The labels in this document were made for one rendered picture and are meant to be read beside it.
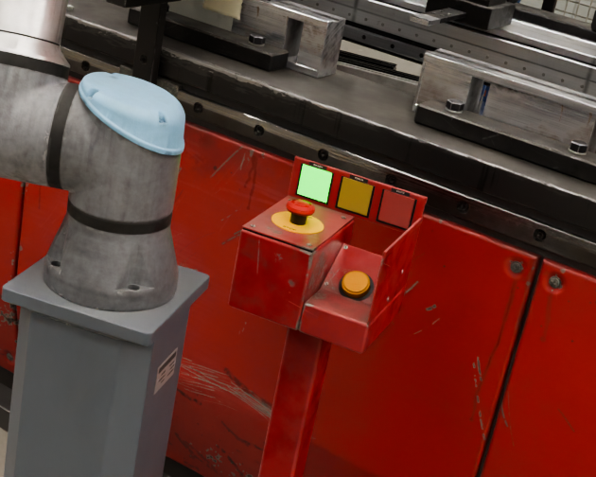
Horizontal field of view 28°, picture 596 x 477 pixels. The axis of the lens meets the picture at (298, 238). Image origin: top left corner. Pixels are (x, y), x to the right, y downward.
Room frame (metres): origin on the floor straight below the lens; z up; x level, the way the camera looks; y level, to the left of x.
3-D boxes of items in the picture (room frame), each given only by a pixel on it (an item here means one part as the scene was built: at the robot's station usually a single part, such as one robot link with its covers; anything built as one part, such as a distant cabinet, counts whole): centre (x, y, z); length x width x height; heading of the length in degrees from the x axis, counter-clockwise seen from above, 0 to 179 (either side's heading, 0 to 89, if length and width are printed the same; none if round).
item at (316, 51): (2.01, 0.18, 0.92); 0.39 x 0.06 x 0.10; 63
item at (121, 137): (1.22, 0.21, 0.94); 0.13 x 0.12 x 0.14; 90
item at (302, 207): (1.49, 0.00, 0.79); 0.04 x 0.04 x 0.04
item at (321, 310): (1.49, -0.04, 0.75); 0.20 x 0.16 x 0.18; 71
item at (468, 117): (1.71, -0.28, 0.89); 0.30 x 0.05 x 0.03; 63
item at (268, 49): (1.97, 0.22, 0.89); 0.30 x 0.05 x 0.03; 63
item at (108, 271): (1.22, 0.20, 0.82); 0.15 x 0.15 x 0.10
